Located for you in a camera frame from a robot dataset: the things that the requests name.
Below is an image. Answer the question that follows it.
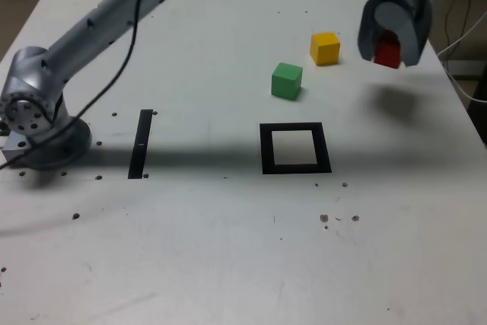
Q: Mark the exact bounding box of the yellow cube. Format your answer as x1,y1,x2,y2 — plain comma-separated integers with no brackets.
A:
310,31,341,67

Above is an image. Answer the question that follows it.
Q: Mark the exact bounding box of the thin black cable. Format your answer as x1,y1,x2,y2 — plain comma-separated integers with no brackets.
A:
443,0,475,52

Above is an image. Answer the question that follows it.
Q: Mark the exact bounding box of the black tape strip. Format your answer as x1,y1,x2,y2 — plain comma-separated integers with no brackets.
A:
127,109,154,180

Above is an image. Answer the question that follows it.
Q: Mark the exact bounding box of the green cube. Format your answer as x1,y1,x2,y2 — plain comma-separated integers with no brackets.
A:
270,62,304,101

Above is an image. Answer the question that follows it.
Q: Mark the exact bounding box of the black tape square outline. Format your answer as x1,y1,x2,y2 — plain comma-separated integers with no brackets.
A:
259,122,333,176

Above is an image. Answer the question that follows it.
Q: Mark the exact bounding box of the red cube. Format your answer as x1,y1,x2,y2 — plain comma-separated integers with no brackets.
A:
373,30,403,70

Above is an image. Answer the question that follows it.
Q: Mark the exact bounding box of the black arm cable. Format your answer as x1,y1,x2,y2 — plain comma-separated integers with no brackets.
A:
0,0,157,170

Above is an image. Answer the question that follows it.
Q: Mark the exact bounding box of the white cable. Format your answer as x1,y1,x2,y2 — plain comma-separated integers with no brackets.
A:
436,8,487,105

